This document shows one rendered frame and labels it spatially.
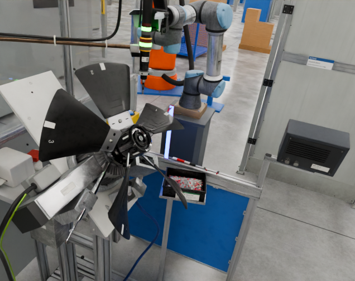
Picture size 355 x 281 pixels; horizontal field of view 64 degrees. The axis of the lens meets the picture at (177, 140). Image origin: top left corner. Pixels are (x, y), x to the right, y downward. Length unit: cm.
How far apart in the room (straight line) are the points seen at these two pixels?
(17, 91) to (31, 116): 10
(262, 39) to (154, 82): 586
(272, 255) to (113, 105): 178
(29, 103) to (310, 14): 223
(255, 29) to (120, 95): 925
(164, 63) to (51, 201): 426
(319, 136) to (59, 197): 107
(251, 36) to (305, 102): 755
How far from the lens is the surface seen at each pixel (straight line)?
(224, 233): 184
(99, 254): 152
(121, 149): 109
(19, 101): 121
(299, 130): 138
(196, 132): 182
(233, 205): 169
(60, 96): 94
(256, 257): 242
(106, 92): 118
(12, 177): 146
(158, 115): 136
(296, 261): 253
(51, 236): 146
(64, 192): 102
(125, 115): 115
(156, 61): 503
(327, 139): 139
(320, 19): 275
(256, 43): 1030
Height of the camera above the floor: 176
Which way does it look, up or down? 29 degrees down
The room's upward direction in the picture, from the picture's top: 7 degrees clockwise
